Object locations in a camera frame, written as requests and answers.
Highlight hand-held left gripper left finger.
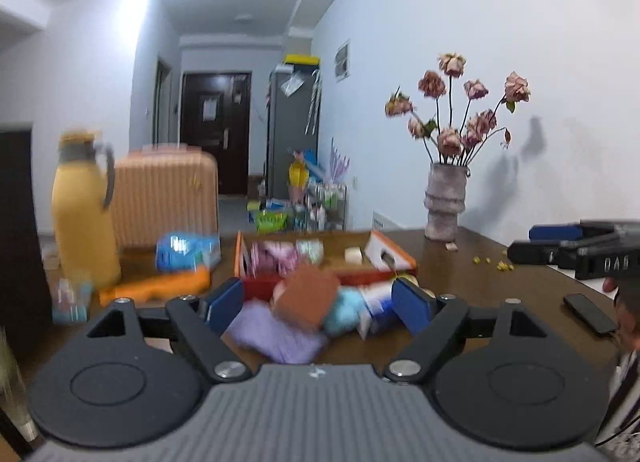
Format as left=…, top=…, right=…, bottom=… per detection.
left=75, top=278, right=253, bottom=384

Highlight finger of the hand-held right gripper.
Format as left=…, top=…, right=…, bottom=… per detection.
left=507, top=232, right=623, bottom=267
left=529, top=221, right=621, bottom=243

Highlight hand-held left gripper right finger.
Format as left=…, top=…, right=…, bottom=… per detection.
left=382, top=278, right=556, bottom=384

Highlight blue and white packet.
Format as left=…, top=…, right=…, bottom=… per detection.
left=357, top=282, right=401, bottom=340

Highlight purple knitted cloth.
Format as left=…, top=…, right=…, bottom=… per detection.
left=227, top=303, right=328, bottom=364

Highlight orange-edged cardboard box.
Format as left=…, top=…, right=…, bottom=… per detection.
left=234, top=229, right=418, bottom=300

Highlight light blue fluffy puff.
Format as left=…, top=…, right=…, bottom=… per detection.
left=322, top=287, right=363, bottom=337

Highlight brown cloth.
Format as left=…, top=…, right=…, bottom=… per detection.
left=272, top=264, right=341, bottom=330

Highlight white iridescent pouch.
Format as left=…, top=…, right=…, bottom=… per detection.
left=296, top=239, right=325, bottom=263

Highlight scattered yellow crumbs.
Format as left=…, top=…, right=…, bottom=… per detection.
left=472, top=256, right=516, bottom=273

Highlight black phone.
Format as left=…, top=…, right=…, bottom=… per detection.
left=563, top=293, right=618, bottom=335

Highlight blue tissue packet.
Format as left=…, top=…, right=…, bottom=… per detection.
left=155, top=232, right=221, bottom=273

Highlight orange cloth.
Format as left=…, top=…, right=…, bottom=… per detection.
left=99, top=266, right=212, bottom=305

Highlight green package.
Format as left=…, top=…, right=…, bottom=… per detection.
left=255, top=209, right=288, bottom=233

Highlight pink textured vase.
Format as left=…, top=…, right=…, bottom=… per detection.
left=425, top=162, right=470, bottom=241

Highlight peach ribbed suitcase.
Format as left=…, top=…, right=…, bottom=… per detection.
left=111, top=144, right=220, bottom=249

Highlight person's striped clothing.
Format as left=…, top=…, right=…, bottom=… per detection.
left=597, top=349, right=640, bottom=460

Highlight dried rose bouquet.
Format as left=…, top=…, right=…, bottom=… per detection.
left=385, top=52, right=531, bottom=167

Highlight small water bottle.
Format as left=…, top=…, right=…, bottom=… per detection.
left=52, top=279, right=94, bottom=325

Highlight purple feathery decoration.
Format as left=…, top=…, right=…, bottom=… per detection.
left=330, top=139, right=351, bottom=183

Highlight dark entrance door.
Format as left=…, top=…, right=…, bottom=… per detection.
left=181, top=72, right=252, bottom=195

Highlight yellow thermos jug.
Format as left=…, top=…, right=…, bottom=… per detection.
left=51, top=131, right=122, bottom=289

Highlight grey refrigerator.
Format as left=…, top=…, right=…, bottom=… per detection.
left=267, top=66, right=321, bottom=200

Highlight black paper bag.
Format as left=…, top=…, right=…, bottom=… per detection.
left=0, top=127, right=53, bottom=358

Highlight clear drinking glass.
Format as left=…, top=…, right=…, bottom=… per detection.
left=0, top=327, right=37, bottom=443

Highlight wall electric panel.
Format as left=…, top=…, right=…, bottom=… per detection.
left=335, top=40, right=351, bottom=82

